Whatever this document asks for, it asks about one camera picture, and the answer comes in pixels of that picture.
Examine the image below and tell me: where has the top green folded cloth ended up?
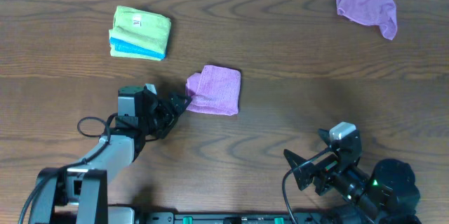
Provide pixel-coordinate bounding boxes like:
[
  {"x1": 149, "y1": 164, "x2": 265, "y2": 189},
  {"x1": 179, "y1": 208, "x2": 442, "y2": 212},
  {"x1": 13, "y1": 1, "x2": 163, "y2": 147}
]
[{"x1": 109, "y1": 6, "x2": 171, "y2": 54}]

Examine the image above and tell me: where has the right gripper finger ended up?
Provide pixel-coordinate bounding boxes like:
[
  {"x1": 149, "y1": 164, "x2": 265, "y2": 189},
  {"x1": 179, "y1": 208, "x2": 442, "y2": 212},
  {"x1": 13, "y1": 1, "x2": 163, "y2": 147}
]
[
  {"x1": 318, "y1": 129, "x2": 331, "y2": 146},
  {"x1": 283, "y1": 149, "x2": 318, "y2": 191}
]

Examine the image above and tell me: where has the crumpled purple cloth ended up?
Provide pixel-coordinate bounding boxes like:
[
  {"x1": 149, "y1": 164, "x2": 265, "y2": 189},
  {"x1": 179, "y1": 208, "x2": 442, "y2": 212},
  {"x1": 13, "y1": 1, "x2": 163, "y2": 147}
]
[{"x1": 336, "y1": 0, "x2": 398, "y2": 40}]

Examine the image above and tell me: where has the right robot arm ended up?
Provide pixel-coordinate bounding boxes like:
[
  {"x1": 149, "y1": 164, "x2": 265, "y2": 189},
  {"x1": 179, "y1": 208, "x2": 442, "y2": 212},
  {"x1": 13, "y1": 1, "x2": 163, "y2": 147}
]
[{"x1": 283, "y1": 122, "x2": 420, "y2": 223}]

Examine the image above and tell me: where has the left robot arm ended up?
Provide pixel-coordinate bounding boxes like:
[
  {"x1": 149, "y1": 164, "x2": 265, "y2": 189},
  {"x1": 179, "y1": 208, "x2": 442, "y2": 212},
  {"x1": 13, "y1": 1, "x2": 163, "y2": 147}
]
[{"x1": 18, "y1": 84, "x2": 192, "y2": 223}]

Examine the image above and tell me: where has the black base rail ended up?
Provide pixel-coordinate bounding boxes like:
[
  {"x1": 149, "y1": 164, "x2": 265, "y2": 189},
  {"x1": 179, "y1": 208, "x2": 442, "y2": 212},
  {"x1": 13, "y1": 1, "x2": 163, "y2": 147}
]
[{"x1": 105, "y1": 210, "x2": 337, "y2": 224}]

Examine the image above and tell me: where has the purple microfibre cloth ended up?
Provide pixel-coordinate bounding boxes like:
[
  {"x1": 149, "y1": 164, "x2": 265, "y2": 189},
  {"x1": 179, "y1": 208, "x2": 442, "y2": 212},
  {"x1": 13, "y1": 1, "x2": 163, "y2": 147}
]
[{"x1": 185, "y1": 65, "x2": 241, "y2": 116}]

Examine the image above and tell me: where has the blue folded cloth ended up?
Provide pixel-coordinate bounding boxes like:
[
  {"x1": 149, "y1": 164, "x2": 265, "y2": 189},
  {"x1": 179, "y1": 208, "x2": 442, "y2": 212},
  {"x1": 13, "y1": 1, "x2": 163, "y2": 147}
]
[{"x1": 109, "y1": 37, "x2": 166, "y2": 60}]

